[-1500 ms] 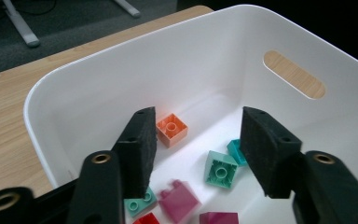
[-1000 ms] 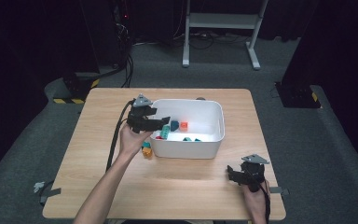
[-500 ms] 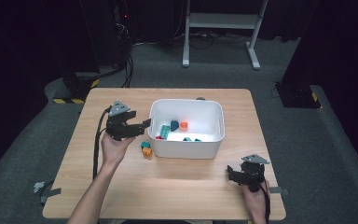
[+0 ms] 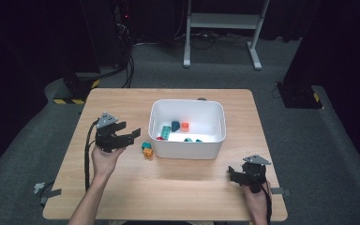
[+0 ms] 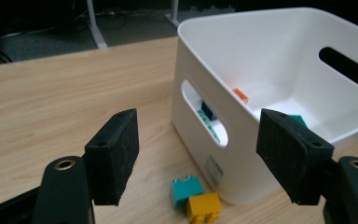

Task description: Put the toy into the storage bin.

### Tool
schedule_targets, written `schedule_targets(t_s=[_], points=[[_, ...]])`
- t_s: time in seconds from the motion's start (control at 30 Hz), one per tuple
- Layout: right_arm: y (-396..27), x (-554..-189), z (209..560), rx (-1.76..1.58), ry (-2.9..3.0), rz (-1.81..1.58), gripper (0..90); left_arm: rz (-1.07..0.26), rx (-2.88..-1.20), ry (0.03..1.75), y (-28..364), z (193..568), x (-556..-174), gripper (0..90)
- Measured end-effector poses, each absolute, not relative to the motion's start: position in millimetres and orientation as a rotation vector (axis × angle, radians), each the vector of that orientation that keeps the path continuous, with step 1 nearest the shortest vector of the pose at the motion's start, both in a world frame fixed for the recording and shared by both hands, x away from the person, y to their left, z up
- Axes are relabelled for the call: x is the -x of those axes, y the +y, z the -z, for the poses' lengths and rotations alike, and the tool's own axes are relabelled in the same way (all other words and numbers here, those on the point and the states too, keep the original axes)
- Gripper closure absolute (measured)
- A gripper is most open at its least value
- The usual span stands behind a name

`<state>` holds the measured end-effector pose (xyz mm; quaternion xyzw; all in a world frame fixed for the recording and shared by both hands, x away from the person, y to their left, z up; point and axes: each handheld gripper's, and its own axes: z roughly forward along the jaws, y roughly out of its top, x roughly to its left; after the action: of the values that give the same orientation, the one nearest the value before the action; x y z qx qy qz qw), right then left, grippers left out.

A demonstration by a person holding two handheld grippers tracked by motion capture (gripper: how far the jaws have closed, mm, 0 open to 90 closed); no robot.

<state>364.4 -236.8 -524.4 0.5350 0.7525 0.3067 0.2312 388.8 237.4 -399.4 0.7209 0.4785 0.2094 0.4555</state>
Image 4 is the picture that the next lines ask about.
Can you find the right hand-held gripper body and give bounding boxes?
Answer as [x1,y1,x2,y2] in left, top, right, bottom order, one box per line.
[242,154,272,194]

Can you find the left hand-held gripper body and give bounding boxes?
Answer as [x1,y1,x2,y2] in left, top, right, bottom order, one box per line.
[94,112,129,154]

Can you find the long green building block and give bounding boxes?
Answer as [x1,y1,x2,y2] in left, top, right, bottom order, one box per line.
[160,125,172,141]

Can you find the white plastic bin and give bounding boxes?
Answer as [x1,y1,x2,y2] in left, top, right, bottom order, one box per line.
[148,98,227,160]

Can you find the person's left hand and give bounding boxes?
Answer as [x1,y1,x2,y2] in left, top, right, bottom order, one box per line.
[91,145,126,181]

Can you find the person's right hand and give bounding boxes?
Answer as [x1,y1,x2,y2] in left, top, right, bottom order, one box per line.
[243,181,273,217]

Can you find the grey tape strip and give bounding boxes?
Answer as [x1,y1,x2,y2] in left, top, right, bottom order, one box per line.
[39,187,63,206]
[270,187,292,197]

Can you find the black stand base striped tape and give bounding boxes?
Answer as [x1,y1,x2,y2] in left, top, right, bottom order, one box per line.
[52,72,101,106]
[276,82,324,111]

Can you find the dark equipment rack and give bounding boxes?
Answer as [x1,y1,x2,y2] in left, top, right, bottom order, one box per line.
[111,0,135,68]

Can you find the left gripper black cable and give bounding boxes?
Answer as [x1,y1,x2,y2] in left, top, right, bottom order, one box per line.
[83,120,100,192]

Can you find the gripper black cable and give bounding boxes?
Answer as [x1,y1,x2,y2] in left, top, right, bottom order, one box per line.
[83,120,100,192]
[249,168,274,225]

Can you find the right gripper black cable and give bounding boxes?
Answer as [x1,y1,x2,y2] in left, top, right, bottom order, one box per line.
[249,168,274,225]

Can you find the black floor cable bundle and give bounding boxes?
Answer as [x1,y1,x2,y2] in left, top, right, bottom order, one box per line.
[118,51,136,89]

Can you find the black cables under desk frame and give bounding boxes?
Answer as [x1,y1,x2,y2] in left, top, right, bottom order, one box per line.
[174,29,251,51]

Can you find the white metal desk frame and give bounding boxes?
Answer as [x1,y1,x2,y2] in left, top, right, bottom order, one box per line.
[182,0,271,71]

